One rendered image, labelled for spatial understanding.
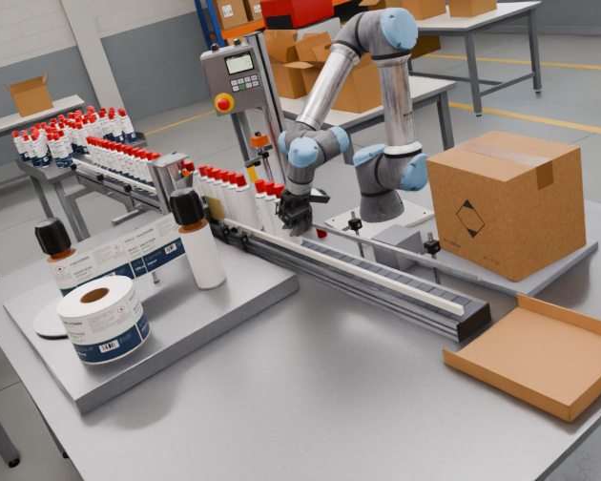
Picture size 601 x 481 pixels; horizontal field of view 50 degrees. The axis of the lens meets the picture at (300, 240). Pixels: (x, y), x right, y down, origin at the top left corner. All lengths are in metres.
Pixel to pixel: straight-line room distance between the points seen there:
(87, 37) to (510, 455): 8.70
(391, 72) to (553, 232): 0.65
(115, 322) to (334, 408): 0.62
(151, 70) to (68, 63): 1.11
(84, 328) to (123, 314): 0.10
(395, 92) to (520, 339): 0.82
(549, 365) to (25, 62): 8.66
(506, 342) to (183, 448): 0.73
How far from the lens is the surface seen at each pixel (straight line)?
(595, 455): 2.11
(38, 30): 9.51
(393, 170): 1.99
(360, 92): 3.69
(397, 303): 1.61
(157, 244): 2.04
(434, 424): 1.32
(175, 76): 9.78
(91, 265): 1.99
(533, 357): 1.45
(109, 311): 1.69
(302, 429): 1.37
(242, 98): 2.06
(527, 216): 1.62
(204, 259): 1.86
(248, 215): 2.15
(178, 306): 1.87
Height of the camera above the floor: 1.71
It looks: 24 degrees down
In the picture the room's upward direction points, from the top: 15 degrees counter-clockwise
